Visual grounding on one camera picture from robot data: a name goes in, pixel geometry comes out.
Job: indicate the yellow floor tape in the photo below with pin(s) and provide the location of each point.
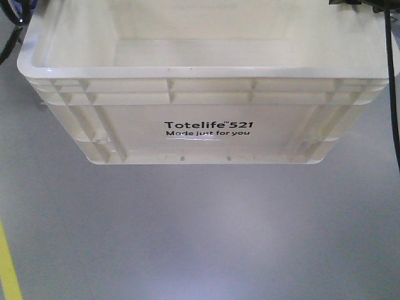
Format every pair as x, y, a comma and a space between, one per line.
9, 279

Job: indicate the white plastic tote box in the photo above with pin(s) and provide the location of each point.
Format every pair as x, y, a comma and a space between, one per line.
205, 82

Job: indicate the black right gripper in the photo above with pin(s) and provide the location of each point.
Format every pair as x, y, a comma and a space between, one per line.
377, 5

